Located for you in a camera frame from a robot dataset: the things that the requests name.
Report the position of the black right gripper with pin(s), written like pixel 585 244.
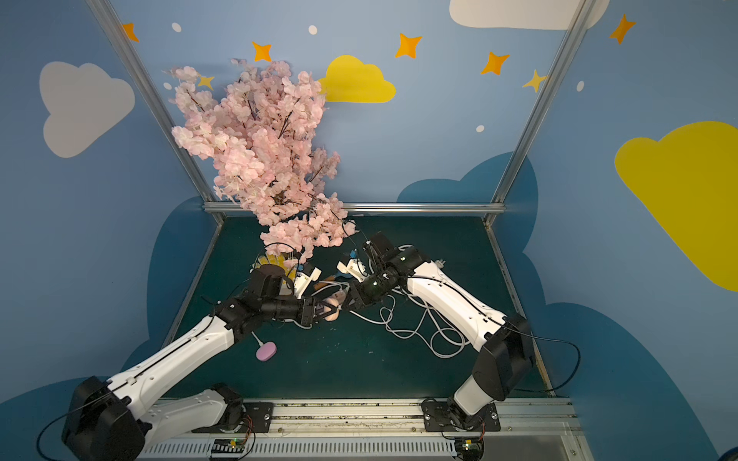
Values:
pixel 358 296

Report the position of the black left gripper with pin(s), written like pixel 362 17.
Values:
pixel 308 310

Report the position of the pink earbud case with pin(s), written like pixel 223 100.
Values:
pixel 333 306

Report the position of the pink charger with white cable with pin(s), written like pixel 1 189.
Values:
pixel 405 317

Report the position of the purple earbud case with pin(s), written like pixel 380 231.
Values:
pixel 266 351

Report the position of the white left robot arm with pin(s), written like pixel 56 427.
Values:
pixel 118 418

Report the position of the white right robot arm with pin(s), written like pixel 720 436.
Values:
pixel 504 343

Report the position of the yellow white work glove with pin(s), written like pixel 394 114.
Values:
pixel 277 260

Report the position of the pink cherry blossom tree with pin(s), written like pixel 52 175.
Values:
pixel 259 137

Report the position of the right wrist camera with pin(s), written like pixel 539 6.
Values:
pixel 351 265

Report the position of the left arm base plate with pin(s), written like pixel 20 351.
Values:
pixel 254 417

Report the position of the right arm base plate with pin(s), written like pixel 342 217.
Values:
pixel 442 416

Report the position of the aluminium frame back rail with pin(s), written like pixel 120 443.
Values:
pixel 383 208

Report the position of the aluminium frame post left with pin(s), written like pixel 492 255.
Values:
pixel 110 24

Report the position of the aluminium frame post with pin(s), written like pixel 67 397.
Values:
pixel 562 61
pixel 110 24

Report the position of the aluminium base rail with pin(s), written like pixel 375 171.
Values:
pixel 386 429

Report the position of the aluminium frame post right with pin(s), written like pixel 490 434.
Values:
pixel 562 61

